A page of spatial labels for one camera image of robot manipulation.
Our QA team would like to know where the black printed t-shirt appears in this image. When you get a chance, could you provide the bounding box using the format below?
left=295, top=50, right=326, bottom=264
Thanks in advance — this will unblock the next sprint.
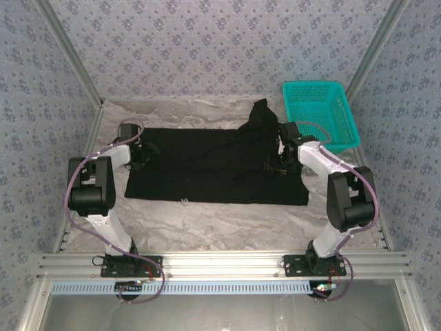
left=123, top=98, right=310, bottom=207

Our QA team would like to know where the teal plastic mesh basket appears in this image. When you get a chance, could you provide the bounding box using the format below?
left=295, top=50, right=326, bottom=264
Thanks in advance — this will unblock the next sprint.
left=282, top=81, right=362, bottom=155

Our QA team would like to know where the black controller board with LED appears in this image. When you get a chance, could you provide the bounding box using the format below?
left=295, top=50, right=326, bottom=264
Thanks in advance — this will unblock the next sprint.
left=311, top=281, right=337, bottom=298
left=114, top=281, right=143, bottom=294

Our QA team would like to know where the grey metal lower panel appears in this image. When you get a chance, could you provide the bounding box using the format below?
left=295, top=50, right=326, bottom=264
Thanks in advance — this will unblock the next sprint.
left=41, top=294, right=414, bottom=331

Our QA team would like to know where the aluminium table side rail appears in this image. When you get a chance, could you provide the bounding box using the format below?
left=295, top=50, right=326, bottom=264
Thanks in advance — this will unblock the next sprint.
left=344, top=91, right=396, bottom=252
left=51, top=101, right=106, bottom=254

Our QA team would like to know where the aluminium table end rail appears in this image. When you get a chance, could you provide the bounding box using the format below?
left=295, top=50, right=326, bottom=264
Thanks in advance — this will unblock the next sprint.
left=103, top=97, right=284, bottom=103

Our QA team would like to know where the purple cable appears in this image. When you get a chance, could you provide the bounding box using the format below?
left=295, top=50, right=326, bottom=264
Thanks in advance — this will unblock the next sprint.
left=292, top=120, right=380, bottom=303
left=65, top=120, right=166, bottom=305

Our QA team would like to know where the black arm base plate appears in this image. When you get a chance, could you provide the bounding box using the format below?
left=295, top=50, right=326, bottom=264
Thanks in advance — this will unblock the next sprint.
left=100, top=254, right=163, bottom=279
left=283, top=254, right=347, bottom=278

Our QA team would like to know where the aluminium mounting rail beam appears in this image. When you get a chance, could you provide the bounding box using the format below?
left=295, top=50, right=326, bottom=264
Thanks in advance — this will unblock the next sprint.
left=37, top=250, right=413, bottom=279

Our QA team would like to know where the aluminium frame post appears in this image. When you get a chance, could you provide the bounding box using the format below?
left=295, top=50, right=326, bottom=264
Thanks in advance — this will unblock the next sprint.
left=345, top=0, right=413, bottom=96
left=34, top=0, right=105, bottom=108

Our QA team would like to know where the grey slotted cable duct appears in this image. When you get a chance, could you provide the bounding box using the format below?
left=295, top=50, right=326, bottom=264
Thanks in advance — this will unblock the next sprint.
left=51, top=279, right=313, bottom=296

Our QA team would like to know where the aluminium frame leg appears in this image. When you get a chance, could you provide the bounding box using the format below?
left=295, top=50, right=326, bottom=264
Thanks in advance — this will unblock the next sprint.
left=17, top=278, right=52, bottom=331
left=394, top=278, right=428, bottom=331

